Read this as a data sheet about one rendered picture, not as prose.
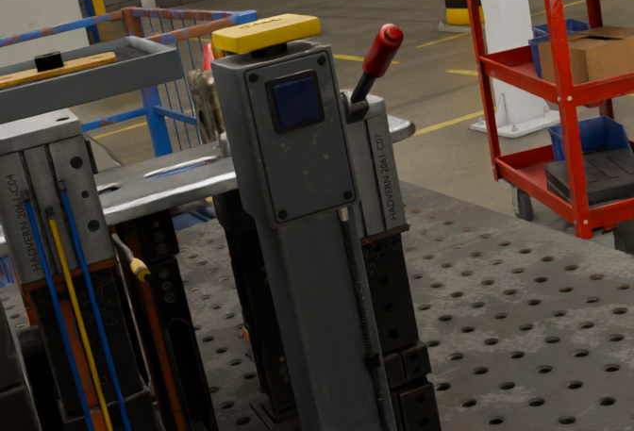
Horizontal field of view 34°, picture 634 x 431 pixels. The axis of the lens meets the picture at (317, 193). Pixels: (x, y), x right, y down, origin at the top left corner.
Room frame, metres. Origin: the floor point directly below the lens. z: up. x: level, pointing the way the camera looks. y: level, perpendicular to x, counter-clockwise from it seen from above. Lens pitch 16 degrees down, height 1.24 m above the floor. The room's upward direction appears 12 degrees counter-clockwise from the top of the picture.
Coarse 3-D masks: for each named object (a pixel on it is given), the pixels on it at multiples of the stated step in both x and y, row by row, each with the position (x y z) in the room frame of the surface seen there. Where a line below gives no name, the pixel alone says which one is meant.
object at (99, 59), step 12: (36, 60) 0.67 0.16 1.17; (48, 60) 0.68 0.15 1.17; (60, 60) 0.68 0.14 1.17; (72, 60) 0.70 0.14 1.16; (84, 60) 0.69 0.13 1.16; (96, 60) 0.67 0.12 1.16; (108, 60) 0.67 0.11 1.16; (24, 72) 0.69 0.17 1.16; (36, 72) 0.68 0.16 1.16; (48, 72) 0.67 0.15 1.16; (60, 72) 0.67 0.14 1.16; (0, 84) 0.66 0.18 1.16; (12, 84) 0.66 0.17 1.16
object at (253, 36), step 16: (288, 16) 0.73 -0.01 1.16; (304, 16) 0.71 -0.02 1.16; (224, 32) 0.71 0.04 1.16; (240, 32) 0.69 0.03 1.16; (256, 32) 0.68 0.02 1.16; (272, 32) 0.68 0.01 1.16; (288, 32) 0.69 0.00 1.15; (304, 32) 0.69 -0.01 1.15; (320, 32) 0.70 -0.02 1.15; (224, 48) 0.71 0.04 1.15; (240, 48) 0.68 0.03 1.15; (256, 48) 0.68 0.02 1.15; (272, 48) 0.70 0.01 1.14
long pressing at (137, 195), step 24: (216, 144) 1.10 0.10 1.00; (120, 168) 1.08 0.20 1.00; (144, 168) 1.06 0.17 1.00; (168, 168) 1.04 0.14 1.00; (216, 168) 1.00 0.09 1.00; (120, 192) 0.98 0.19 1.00; (144, 192) 0.96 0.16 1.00; (168, 192) 0.93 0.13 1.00; (192, 192) 0.94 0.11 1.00; (216, 192) 0.94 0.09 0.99; (120, 216) 0.91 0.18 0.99; (0, 240) 0.88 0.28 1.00
